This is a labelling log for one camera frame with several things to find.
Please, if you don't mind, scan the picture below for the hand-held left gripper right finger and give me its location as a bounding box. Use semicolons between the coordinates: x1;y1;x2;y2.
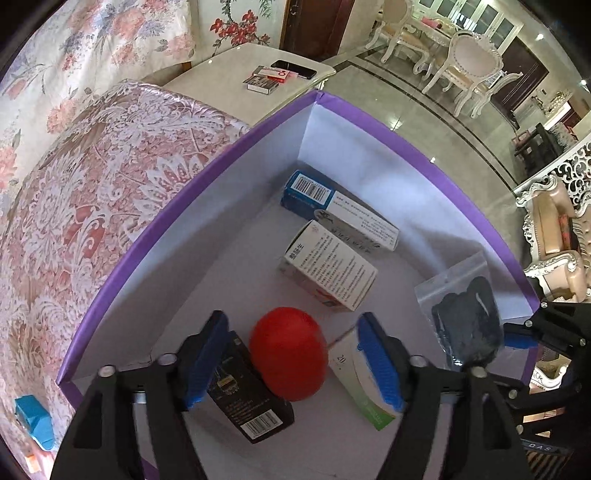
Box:
358;312;527;480

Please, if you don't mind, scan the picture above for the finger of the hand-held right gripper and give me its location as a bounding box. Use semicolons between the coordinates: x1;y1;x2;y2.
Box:
489;373;578;414
503;301;591;356

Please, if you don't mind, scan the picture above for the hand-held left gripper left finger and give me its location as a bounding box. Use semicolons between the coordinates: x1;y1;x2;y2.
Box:
50;310;230;480

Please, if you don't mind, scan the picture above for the green and white carton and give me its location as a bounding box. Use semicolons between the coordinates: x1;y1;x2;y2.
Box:
328;325;402;431

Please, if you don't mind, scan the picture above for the plastic bag with black item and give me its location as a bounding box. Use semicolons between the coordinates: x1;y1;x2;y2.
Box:
414;251;506;370

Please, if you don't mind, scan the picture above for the black carton with barcode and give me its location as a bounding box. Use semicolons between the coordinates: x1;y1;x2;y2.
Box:
207;330;295;445

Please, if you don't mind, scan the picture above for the white carton with red mark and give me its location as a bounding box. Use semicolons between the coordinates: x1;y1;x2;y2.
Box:
277;220;378;311

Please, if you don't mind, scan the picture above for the purple cardboard box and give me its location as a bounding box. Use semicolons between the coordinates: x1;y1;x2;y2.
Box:
55;90;541;480

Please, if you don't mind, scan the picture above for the blue and white carton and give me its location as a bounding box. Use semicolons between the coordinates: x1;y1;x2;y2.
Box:
280;170;400;251

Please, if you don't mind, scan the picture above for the ornate beige armchair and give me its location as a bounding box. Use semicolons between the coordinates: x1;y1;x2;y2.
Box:
515;175;591;296

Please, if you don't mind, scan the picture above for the white carved screen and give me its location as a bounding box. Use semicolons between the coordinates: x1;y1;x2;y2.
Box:
549;138;591;217

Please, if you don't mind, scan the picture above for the blue toy truck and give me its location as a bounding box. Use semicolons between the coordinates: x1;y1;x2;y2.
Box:
14;394;55;452

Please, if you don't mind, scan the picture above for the dark low table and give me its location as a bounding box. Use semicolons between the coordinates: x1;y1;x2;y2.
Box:
514;122;573;178

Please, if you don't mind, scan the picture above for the white side table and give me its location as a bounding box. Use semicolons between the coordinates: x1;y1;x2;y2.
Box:
164;44;336;126

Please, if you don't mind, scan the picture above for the white ornate dining chair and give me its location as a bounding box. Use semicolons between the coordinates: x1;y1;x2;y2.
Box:
369;0;432;75
422;30;518;116

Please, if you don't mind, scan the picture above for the white and dark packet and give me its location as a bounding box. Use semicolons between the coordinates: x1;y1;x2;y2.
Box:
244;76;278;96

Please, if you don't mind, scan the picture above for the red packet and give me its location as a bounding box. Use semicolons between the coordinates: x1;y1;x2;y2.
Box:
256;67;296;84

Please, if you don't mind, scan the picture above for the black smartphone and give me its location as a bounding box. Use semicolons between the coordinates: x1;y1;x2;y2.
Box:
271;60;318;79

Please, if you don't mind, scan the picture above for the white dining table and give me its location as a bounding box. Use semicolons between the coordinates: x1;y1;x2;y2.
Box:
413;18;467;49

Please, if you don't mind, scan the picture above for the white glass cabinet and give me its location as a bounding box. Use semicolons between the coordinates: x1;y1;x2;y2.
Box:
411;0;525;42

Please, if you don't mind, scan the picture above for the floral bed sheet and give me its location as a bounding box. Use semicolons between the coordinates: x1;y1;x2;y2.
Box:
0;0;195;195

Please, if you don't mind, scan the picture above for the dark wooden door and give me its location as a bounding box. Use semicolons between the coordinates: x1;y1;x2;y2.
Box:
281;0;384;61

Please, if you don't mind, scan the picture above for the flower and bird wall painting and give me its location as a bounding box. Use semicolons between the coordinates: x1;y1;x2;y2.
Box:
198;0;284;58

